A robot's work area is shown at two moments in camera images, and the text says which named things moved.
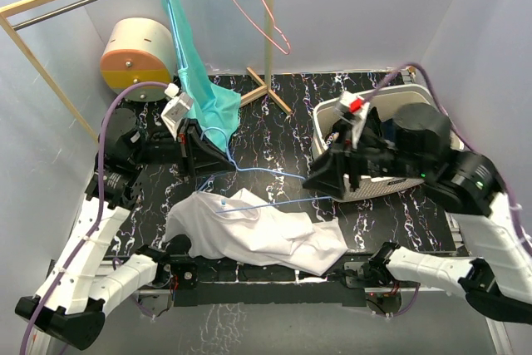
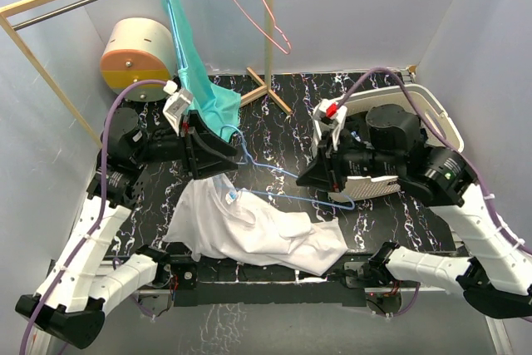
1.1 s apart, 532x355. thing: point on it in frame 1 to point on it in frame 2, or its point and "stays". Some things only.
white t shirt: (238, 224) stays
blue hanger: (245, 169) to (253, 162)
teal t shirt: (214, 108) stays
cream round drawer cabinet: (135, 51) stays
